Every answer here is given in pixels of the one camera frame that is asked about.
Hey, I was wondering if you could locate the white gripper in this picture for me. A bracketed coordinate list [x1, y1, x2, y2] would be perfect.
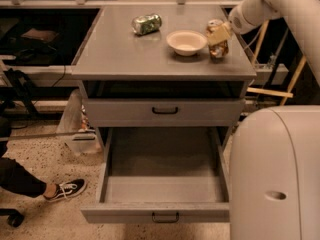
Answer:
[207, 0, 264, 46]

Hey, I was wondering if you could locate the orange soda can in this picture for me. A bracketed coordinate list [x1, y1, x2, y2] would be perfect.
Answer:
[206, 19, 229, 58]

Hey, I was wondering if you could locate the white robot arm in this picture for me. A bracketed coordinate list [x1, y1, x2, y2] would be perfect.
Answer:
[208, 0, 320, 84]

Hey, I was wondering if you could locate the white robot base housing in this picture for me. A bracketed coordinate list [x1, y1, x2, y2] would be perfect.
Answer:
[230, 105, 320, 240]

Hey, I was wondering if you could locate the grey drawer cabinet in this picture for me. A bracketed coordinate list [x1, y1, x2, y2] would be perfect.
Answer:
[72, 3, 256, 144]

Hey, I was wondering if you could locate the green soda can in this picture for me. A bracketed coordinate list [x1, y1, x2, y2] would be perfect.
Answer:
[131, 13, 162, 36]

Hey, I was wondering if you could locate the closed grey top drawer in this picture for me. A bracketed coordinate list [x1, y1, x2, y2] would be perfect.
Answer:
[83, 99, 245, 127]

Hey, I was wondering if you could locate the open grey middle drawer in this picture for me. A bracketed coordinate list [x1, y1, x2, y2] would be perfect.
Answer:
[81, 127, 229, 223]

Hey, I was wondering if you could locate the beige paper bowl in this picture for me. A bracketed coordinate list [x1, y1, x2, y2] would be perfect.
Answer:
[166, 30, 207, 56]

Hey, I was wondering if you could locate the brown box on shelf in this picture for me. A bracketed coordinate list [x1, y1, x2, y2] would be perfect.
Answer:
[22, 28, 58, 43]

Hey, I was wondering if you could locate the black and white sneaker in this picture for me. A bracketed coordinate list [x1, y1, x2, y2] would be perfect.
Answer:
[43, 179, 87, 202]

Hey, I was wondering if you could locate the person's leg in black trousers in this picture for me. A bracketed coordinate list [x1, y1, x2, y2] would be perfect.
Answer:
[0, 116, 58, 199]

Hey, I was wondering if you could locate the black chair caster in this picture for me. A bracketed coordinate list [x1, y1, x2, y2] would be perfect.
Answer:
[0, 208, 24, 227]

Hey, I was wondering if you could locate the wooden stick frame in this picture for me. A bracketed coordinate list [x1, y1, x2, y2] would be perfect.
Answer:
[246, 21, 306, 105]

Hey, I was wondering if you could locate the black top drawer handle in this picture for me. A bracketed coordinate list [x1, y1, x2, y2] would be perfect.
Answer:
[151, 107, 179, 115]

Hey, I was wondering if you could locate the black drawer handle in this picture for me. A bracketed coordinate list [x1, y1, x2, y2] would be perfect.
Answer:
[151, 212, 180, 224]
[151, 107, 179, 115]

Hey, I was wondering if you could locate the black middle drawer handle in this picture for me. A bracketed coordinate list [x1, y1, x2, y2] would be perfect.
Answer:
[151, 212, 180, 224]

